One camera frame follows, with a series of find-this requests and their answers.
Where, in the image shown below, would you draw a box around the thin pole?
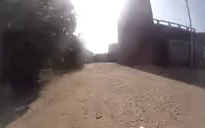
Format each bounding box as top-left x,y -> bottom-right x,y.
184,0 -> 195,69

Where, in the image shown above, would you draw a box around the row of trees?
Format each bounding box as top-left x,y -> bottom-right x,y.
0,0 -> 88,113

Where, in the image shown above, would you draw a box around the sandy dirt road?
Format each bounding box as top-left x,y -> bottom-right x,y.
4,62 -> 205,128

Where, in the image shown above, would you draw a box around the brown building with railing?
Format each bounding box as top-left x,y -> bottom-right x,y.
117,0 -> 205,68

